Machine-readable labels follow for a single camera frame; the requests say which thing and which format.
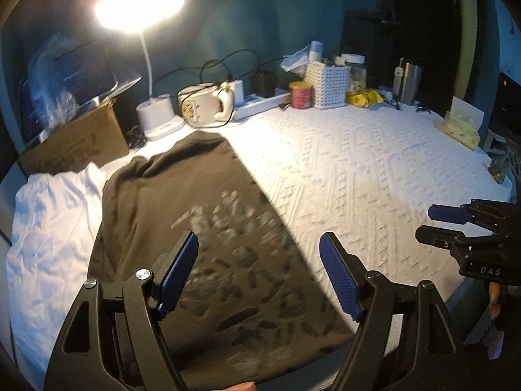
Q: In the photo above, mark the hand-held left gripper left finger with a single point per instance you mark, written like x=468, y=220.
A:
x=179, y=273

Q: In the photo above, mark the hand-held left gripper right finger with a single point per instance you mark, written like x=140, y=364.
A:
x=338, y=273

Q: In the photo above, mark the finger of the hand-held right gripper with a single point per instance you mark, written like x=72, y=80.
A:
x=437, y=236
x=445, y=214

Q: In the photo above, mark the brown printed t-shirt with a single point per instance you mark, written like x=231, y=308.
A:
x=163, y=195

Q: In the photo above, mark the person's right hand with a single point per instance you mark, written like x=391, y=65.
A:
x=494, y=301

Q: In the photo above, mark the person's left hand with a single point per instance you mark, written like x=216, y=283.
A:
x=244, y=387

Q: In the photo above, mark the yellow tissue pack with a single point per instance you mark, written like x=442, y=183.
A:
x=464, y=126

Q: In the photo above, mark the white embossed tablecloth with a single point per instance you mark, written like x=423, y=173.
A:
x=366, y=171

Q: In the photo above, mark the black car key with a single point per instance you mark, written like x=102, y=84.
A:
x=423, y=109

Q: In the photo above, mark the white crumpled shirt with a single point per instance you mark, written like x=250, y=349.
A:
x=53, y=232

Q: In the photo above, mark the white pill bottle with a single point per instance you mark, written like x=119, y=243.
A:
x=386, y=94

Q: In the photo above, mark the yellow snack bag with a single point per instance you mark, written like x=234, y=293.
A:
x=366, y=98

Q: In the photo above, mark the black clip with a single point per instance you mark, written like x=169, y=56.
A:
x=136, y=135

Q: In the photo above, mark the brown cardboard box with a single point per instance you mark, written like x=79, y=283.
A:
x=81, y=144

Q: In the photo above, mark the white desk lamp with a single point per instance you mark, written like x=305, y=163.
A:
x=156, y=112

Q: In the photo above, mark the clear jar with white lid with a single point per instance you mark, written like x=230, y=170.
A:
x=354, y=75

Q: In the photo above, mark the teal curtain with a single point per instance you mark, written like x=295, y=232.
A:
x=486, y=49

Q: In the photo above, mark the white perforated basket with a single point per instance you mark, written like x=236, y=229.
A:
x=327, y=85

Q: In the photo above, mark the red tin can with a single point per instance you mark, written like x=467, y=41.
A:
x=301, y=95

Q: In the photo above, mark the white power strip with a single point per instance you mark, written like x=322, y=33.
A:
x=260, y=104

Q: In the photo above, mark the olive curtain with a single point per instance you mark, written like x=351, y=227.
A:
x=468, y=28

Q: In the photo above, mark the white charger adapter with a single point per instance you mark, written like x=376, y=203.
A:
x=237, y=91

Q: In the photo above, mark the black charger adapter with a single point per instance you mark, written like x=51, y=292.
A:
x=264, y=83

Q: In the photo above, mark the dark door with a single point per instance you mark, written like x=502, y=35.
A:
x=427, y=8

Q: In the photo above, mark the white spray bottle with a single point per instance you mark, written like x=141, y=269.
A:
x=316, y=51

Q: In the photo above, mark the white tissue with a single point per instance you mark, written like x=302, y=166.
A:
x=295, y=61

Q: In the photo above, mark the dark box in plastic wrap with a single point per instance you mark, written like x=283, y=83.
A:
x=81, y=69

